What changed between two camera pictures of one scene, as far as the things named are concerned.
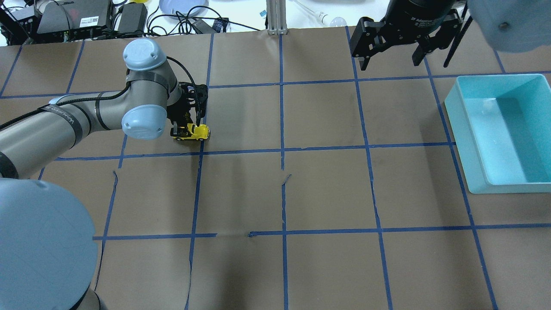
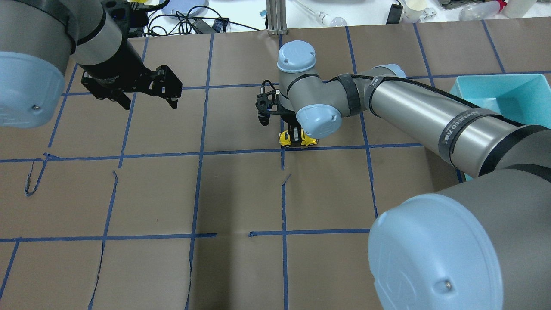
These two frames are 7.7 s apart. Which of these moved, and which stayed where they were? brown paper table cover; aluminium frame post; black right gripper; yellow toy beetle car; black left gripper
Moved: black right gripper; black left gripper; yellow toy beetle car
Stayed: aluminium frame post; brown paper table cover
